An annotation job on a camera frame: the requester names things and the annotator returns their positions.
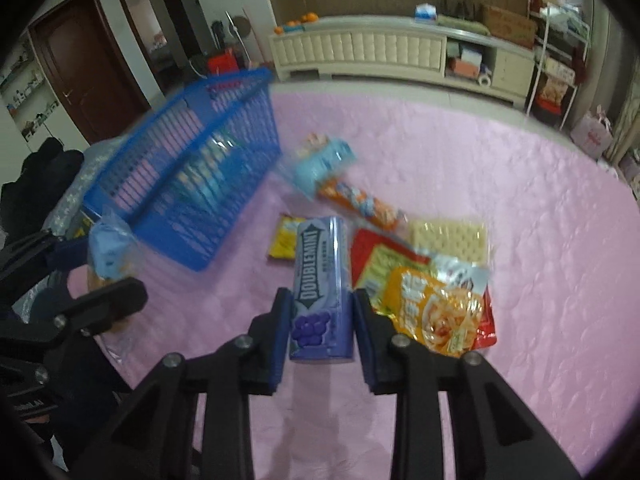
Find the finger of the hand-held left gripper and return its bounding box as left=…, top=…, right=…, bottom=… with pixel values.
left=25, top=277, right=149, bottom=366
left=0, top=232, right=93, bottom=286

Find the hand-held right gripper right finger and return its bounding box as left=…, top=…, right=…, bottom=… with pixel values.
left=351, top=289, right=583, bottom=480

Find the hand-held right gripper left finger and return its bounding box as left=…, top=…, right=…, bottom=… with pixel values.
left=75, top=287, right=296, bottom=480

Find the light blue snack packet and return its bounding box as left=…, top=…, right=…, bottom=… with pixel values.
left=170, top=130, right=251, bottom=211
left=86, top=209, right=143, bottom=366
left=277, top=132, right=358, bottom=198

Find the purple gum box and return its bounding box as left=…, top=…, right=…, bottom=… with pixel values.
left=289, top=216, right=357, bottom=364

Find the orange noodle packet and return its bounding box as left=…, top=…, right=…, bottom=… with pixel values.
left=375, top=265, right=498, bottom=358

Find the red green snack packet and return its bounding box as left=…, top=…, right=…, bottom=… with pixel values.
left=350, top=227, right=433, bottom=306

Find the yellow snack packet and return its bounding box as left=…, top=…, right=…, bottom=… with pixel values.
left=267, top=214, right=306, bottom=261

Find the white snack packet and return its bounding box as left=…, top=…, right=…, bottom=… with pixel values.
left=431, top=255, right=492, bottom=293

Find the blue plastic basket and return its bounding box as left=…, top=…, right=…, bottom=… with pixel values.
left=82, top=67, right=282, bottom=273

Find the clear cracker packet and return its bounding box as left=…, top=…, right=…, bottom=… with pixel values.
left=410, top=220, right=488, bottom=266

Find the orange snack packet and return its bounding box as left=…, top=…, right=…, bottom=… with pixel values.
left=317, top=180, right=408, bottom=231

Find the grey patterned cushion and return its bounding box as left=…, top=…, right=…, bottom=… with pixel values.
left=37, top=137, right=126, bottom=241

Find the black clothing pile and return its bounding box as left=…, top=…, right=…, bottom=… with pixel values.
left=0, top=136, right=86, bottom=241

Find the brown wooden door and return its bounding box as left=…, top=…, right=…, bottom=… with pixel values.
left=27, top=0, right=151, bottom=146

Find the red bag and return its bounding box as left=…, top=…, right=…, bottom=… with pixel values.
left=207, top=49, right=241, bottom=76

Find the white TV cabinet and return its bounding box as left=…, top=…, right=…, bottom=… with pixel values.
left=267, top=15, right=536, bottom=108

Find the pink bag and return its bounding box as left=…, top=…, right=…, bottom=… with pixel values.
left=570, top=107, right=613, bottom=161

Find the group of oranges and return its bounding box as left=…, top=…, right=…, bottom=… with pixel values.
left=274, top=12, right=321, bottom=36

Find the white metal shelf rack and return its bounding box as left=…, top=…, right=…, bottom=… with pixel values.
left=525, top=0, right=593, bottom=131

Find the green folded cloth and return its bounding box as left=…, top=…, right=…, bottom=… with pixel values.
left=437, top=14, right=488, bottom=36

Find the patterned curtain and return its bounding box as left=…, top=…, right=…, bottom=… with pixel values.
left=600, top=10, right=640, bottom=171

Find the cardboard box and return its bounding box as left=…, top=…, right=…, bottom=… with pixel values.
left=481, top=4, right=538, bottom=50

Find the wall niche shelf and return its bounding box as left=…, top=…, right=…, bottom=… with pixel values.
left=0, top=35, right=61, bottom=141

